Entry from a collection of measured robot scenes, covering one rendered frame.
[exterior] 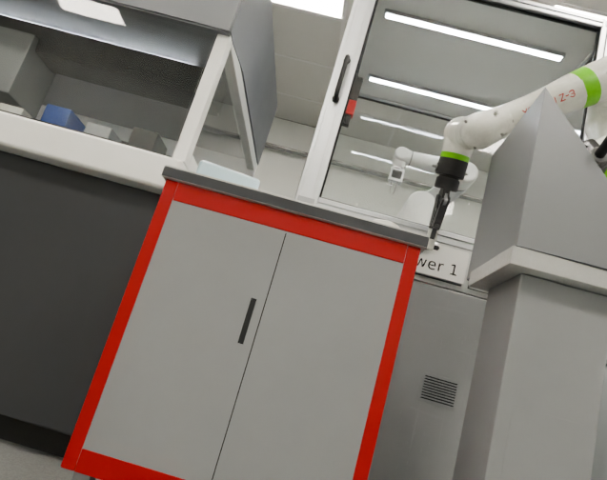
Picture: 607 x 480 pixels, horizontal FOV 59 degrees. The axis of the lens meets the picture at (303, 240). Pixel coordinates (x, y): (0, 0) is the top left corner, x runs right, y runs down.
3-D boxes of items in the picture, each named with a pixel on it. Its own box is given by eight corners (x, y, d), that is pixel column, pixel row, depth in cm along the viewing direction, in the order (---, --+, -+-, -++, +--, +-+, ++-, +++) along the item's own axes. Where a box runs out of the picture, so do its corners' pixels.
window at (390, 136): (561, 264, 181) (598, 30, 205) (318, 198, 186) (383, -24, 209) (560, 264, 182) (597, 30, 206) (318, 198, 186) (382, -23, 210)
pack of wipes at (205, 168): (251, 206, 135) (255, 190, 136) (255, 195, 126) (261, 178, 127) (193, 186, 133) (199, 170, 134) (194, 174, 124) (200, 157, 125)
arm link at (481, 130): (567, 111, 164) (556, 77, 163) (591, 108, 153) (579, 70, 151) (460, 156, 163) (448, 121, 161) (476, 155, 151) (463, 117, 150)
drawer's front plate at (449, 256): (463, 284, 174) (470, 252, 177) (376, 260, 176) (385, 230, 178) (461, 285, 176) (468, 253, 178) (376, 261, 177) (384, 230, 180)
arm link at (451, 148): (475, 123, 175) (444, 113, 173) (493, 119, 162) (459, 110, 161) (462, 165, 176) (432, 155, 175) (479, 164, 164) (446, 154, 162)
